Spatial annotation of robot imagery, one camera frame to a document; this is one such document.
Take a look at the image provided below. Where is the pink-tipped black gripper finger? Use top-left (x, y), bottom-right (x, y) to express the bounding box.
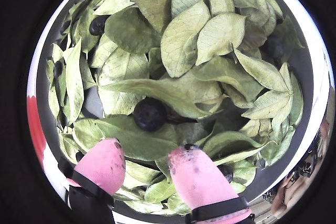
top-left (167, 143), bottom-right (257, 224)
top-left (57, 137), bottom-right (126, 224)

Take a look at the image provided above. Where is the dark grey shallow bowl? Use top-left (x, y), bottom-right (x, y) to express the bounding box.
top-left (35, 0), bottom-right (316, 219)

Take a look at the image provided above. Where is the red collapsible silicone cup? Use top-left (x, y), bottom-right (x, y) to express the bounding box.
top-left (27, 94), bottom-right (48, 168)

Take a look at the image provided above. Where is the pile of green leaves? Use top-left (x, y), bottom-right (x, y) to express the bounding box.
top-left (46, 0), bottom-right (305, 217)

